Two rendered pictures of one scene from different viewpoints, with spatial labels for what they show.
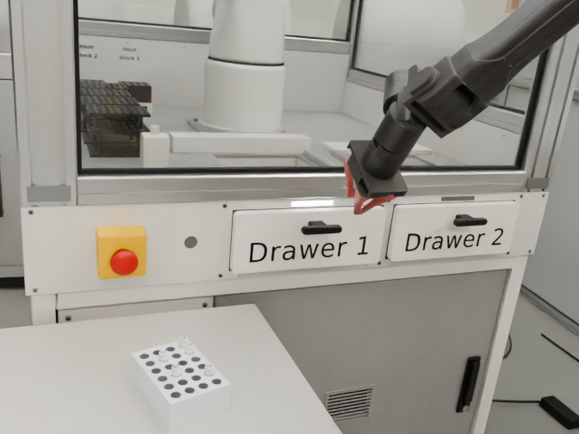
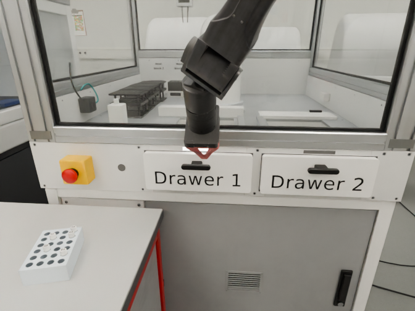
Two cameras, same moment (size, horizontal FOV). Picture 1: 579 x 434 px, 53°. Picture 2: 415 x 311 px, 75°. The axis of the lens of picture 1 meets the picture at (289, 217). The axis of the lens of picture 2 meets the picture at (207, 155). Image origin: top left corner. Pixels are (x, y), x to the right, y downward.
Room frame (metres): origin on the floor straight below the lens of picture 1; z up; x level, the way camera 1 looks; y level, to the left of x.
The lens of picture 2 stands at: (0.40, -0.38, 1.19)
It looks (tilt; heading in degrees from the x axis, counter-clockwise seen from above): 22 degrees down; 28
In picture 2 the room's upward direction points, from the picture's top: straight up
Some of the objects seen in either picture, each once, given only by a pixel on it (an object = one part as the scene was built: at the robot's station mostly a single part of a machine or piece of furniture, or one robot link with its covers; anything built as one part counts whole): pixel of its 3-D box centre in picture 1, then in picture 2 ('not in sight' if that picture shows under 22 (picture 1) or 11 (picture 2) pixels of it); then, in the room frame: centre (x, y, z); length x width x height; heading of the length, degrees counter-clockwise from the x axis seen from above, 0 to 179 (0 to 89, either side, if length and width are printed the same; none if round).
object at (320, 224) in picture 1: (319, 226); (196, 165); (0.95, -0.05, 0.91); 0.07 x 0.04 x 0.01; 114
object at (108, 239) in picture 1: (121, 252); (77, 170); (0.83, 0.25, 0.88); 0.07 x 0.05 x 0.07; 114
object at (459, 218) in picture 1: (466, 220); (322, 169); (1.08, -0.34, 0.91); 0.07 x 0.04 x 0.01; 114
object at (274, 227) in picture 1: (310, 238); (197, 171); (0.98, -0.04, 0.87); 0.29 x 0.02 x 0.11; 114
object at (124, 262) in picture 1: (123, 261); (70, 175); (0.80, 0.24, 0.88); 0.04 x 0.03 x 0.04; 114
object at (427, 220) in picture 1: (455, 230); (316, 176); (1.10, -0.33, 0.87); 0.29 x 0.02 x 0.11; 114
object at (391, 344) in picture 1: (240, 330); (219, 218); (1.44, 0.10, 0.40); 1.03 x 0.95 x 0.80; 114
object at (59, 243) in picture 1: (249, 166); (218, 125); (1.44, 0.11, 0.87); 1.02 x 0.95 x 0.14; 114
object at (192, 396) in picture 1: (178, 380); (55, 253); (0.66, 0.12, 0.78); 0.12 x 0.08 x 0.04; 38
